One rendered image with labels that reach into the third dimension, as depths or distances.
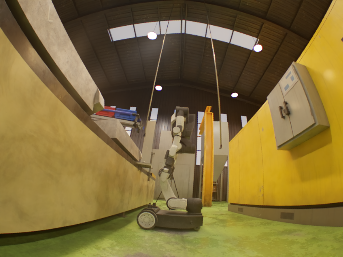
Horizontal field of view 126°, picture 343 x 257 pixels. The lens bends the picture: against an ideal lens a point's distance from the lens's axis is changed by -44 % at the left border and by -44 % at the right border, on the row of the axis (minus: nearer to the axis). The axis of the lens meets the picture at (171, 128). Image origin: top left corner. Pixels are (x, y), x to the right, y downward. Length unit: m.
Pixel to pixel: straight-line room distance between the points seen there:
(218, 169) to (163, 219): 8.49
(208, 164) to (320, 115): 4.68
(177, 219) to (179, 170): 6.37
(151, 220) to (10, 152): 1.30
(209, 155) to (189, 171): 2.37
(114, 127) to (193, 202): 1.13
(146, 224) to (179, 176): 6.37
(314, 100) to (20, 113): 2.00
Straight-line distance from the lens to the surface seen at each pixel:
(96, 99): 1.08
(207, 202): 5.61
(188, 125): 1.89
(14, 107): 0.64
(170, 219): 1.59
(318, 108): 1.67
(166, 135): 9.67
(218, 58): 11.92
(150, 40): 11.30
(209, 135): 6.04
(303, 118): 1.67
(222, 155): 9.79
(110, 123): 1.52
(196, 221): 1.67
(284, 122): 1.91
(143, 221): 1.58
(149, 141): 8.29
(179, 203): 1.70
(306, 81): 1.82
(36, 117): 0.71
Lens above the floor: 0.39
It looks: 24 degrees up
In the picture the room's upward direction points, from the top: 6 degrees clockwise
